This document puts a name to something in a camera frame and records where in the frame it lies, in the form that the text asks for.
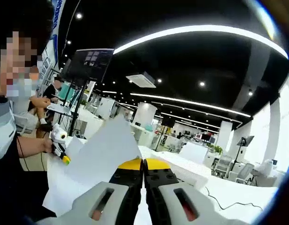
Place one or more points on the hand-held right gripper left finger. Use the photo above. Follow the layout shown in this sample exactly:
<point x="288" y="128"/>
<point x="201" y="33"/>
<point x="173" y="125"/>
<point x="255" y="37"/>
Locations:
<point x="88" y="208"/>

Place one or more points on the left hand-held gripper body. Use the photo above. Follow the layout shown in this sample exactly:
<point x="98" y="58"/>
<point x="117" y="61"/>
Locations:
<point x="56" y="134"/>

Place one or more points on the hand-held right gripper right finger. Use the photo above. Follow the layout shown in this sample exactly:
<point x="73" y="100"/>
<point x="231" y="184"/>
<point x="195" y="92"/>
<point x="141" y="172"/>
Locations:
<point x="200" y="211"/>

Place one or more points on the stack of white printing papers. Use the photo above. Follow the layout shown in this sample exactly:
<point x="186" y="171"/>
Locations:
<point x="99" y="154"/>

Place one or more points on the person's left hand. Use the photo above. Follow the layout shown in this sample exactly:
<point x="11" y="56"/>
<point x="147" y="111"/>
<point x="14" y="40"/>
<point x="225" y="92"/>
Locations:
<point x="47" y="146"/>

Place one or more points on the black monitor stand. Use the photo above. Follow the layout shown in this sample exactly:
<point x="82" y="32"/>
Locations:
<point x="74" y="122"/>

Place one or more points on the white printer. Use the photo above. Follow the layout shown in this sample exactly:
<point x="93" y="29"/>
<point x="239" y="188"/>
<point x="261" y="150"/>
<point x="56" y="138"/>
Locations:
<point x="188" y="171"/>

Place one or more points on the white office chair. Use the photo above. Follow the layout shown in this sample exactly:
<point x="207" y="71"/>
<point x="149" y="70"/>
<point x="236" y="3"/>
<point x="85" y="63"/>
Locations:
<point x="223" y="165"/>
<point x="245" y="173"/>

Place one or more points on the white chest-worn device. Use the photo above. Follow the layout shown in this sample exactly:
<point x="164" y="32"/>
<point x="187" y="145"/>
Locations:
<point x="3" y="131"/>

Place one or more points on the person in dark clothing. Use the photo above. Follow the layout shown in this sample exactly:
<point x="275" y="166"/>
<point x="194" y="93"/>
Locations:
<point x="17" y="187"/>

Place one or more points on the green potted plant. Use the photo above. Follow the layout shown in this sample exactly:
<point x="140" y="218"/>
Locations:
<point x="217" y="149"/>

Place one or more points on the large black monitor screen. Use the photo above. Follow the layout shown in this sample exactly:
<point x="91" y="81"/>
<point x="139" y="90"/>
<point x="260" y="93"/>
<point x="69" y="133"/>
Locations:
<point x="88" y="65"/>

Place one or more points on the black tablet on tripod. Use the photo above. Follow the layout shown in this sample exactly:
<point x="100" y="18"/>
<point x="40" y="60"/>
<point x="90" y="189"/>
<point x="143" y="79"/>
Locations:
<point x="246" y="140"/>

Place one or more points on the ceiling air conditioner unit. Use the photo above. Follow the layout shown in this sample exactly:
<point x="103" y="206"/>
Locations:
<point x="140" y="79"/>

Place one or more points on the person's head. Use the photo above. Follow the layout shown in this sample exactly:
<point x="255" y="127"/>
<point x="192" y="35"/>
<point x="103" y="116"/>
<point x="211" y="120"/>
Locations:
<point x="22" y="16"/>

